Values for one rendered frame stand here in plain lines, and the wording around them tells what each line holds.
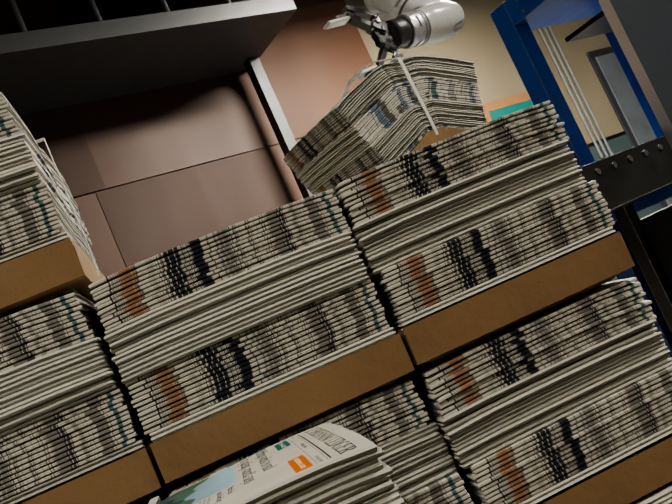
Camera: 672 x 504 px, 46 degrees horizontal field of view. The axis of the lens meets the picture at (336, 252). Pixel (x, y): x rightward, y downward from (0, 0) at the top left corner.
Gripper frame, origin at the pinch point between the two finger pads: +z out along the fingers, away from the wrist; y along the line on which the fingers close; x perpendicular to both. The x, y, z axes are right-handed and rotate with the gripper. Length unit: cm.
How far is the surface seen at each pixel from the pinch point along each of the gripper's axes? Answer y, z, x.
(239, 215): -32, -118, 290
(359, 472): 66, 99, -90
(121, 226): -53, -46, 291
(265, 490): 64, 105, -87
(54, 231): 34, 100, -57
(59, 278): 39, 101, -57
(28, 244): 34, 102, -56
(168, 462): 61, 100, -58
